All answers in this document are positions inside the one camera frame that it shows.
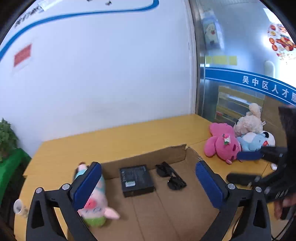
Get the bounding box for beige bunny plush toy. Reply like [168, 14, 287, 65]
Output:
[233, 103, 265, 137]

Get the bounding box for small white earbuds case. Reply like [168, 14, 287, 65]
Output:
[270, 163, 278, 171]

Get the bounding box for black sunglasses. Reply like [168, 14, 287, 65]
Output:
[155, 162, 187, 191]

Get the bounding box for magenta plush toy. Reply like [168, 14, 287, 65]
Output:
[204, 123, 241, 165]

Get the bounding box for person's right hand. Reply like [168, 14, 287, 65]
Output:
[274, 194, 296, 219]

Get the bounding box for black rectangular box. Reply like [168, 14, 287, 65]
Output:
[119, 165, 154, 198]

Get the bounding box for cartoon sheep poster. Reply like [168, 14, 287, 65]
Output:
[202, 15, 224, 49]

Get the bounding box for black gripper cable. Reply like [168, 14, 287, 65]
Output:
[270, 215, 296, 240]

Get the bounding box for yellow sticky notes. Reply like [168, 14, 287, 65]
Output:
[205, 55, 237, 66]

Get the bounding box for pink pig plush toy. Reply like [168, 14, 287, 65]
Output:
[78, 175, 120, 227]

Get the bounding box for green potted plant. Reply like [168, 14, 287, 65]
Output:
[0, 118, 18, 162]

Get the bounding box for green covered side table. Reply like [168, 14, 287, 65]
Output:
[1, 148, 31, 202]

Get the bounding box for paper cup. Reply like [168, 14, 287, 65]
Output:
[13, 199, 29, 218]

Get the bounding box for red wall sign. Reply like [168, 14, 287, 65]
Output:
[14, 44, 32, 67]

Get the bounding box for light blue plush toy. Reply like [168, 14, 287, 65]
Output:
[237, 132, 269, 152]

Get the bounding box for blue glass door banner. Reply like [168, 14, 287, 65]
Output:
[205, 67, 295, 105]

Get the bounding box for brown cardboard box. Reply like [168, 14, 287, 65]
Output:
[67, 143, 246, 241]

